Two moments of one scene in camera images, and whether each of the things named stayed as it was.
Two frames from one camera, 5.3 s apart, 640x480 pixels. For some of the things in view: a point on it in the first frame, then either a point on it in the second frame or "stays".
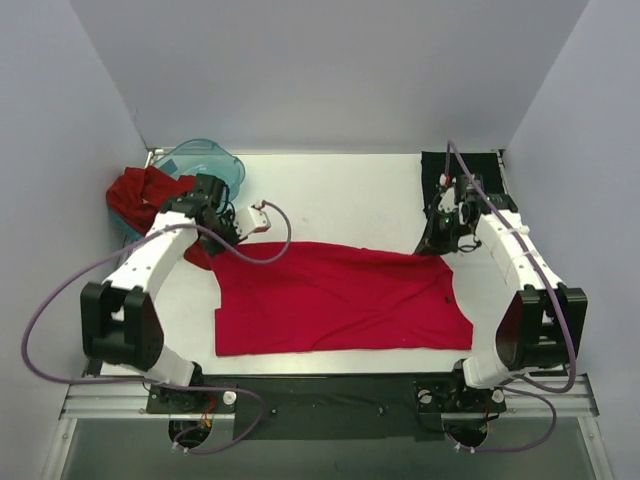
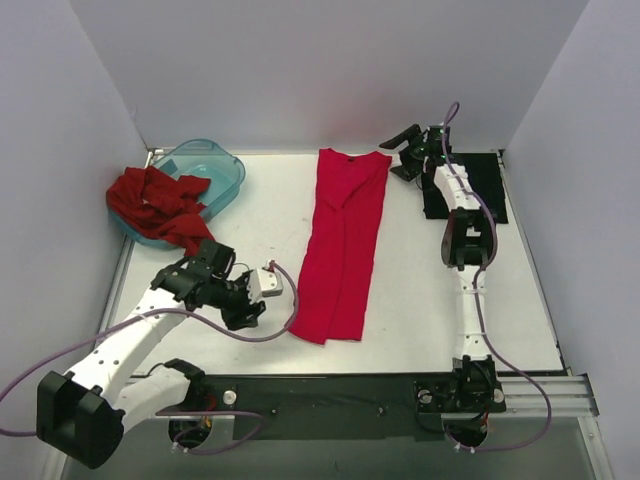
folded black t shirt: [484, 167] stays
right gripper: [435, 232] to [413, 153]
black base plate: [327, 407] stays
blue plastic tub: [190, 158] stays
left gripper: [220, 236] to [242, 310]
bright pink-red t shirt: [319, 297] to [339, 261]
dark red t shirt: [136, 194] stays
